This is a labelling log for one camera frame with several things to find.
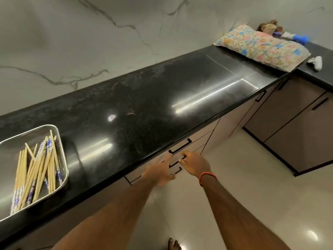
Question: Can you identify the person's left forearm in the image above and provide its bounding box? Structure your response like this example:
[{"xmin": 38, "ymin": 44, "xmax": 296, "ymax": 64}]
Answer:
[{"xmin": 52, "ymin": 177, "xmax": 159, "ymax": 250}]

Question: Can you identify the metal mesh tray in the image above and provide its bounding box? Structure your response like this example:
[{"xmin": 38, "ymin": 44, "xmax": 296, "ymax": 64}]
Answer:
[{"xmin": 0, "ymin": 124, "xmax": 69, "ymax": 222}]

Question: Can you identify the white drawer with brown front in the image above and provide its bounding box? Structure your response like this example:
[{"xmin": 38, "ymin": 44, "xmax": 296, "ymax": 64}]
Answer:
[{"xmin": 124, "ymin": 119, "xmax": 221, "ymax": 185}]

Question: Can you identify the floral pillow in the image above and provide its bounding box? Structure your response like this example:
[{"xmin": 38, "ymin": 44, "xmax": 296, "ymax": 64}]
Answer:
[{"xmin": 213, "ymin": 24, "xmax": 311, "ymax": 73}]

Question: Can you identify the brown cabinet door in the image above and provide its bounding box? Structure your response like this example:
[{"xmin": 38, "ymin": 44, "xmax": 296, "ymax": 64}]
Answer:
[
  {"xmin": 204, "ymin": 90, "xmax": 268, "ymax": 154},
  {"xmin": 243, "ymin": 75, "xmax": 333, "ymax": 143},
  {"xmin": 264, "ymin": 91, "xmax": 333, "ymax": 175}
]

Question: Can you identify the red wrist band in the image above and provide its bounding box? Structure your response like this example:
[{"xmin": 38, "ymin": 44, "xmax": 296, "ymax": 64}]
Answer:
[{"xmin": 199, "ymin": 172, "xmax": 217, "ymax": 187}]

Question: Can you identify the person's left hand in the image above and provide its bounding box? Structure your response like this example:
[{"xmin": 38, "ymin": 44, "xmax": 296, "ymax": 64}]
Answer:
[{"xmin": 142, "ymin": 153, "xmax": 176, "ymax": 188}]

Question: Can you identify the white crumpled cloth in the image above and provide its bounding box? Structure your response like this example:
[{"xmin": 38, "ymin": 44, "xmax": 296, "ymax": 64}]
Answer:
[{"xmin": 307, "ymin": 56, "xmax": 323, "ymax": 72}]

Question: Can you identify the pile of bamboo chopsticks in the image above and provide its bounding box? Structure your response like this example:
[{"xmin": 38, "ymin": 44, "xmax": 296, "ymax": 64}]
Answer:
[{"xmin": 10, "ymin": 129, "xmax": 64, "ymax": 216}]

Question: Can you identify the person's right forearm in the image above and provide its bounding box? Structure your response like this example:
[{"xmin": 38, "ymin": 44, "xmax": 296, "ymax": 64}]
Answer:
[{"xmin": 202, "ymin": 175, "xmax": 291, "ymax": 250}]

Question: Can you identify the person's right foot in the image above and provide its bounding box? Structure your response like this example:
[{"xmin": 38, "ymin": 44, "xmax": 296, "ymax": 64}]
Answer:
[{"xmin": 168, "ymin": 237, "xmax": 182, "ymax": 250}]

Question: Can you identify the person's right hand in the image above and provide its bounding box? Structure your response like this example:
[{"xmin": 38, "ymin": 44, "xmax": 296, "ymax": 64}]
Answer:
[{"xmin": 178, "ymin": 150, "xmax": 212, "ymax": 184}]

